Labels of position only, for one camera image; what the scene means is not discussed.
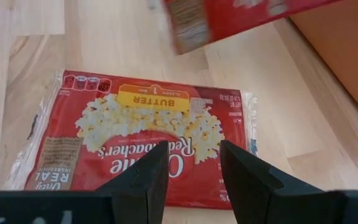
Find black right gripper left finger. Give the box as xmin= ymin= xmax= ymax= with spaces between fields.
xmin=95 ymin=139 xmax=170 ymax=224

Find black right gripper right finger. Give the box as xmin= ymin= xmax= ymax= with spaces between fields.
xmin=219 ymin=139 xmax=345 ymax=224

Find red butter popcorn bag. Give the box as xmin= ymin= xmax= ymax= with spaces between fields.
xmin=160 ymin=0 xmax=341 ymax=56
xmin=4 ymin=69 xmax=259 ymax=211

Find orange plastic basket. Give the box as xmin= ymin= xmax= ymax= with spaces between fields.
xmin=289 ymin=0 xmax=358 ymax=126

